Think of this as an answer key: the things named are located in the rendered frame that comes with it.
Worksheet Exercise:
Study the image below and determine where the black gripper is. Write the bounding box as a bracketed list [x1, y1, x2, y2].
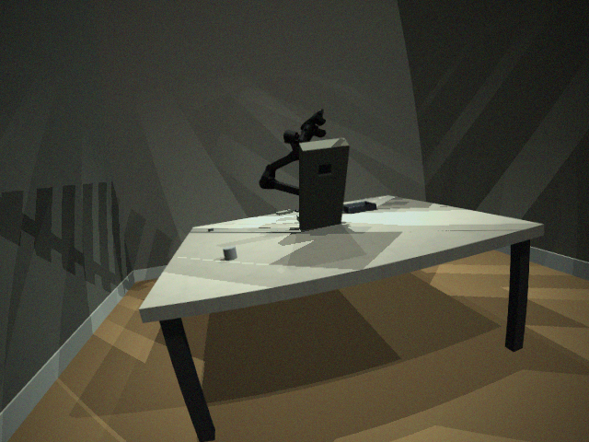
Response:
[301, 109, 326, 137]

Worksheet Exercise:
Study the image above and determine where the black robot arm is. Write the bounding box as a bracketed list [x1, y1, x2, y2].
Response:
[259, 125, 326, 195]

